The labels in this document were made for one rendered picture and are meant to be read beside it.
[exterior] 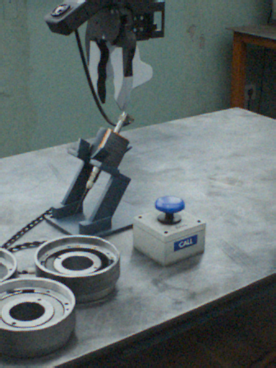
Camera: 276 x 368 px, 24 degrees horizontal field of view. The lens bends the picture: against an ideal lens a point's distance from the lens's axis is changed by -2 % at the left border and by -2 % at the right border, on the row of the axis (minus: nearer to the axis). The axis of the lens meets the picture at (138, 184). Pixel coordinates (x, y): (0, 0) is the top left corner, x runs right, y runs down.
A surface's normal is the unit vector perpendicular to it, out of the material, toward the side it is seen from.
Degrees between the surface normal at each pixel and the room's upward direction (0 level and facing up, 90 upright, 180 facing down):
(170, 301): 0
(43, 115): 90
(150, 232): 90
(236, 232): 0
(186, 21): 90
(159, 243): 90
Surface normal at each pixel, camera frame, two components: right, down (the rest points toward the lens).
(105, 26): -0.78, 0.23
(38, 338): 0.37, 0.36
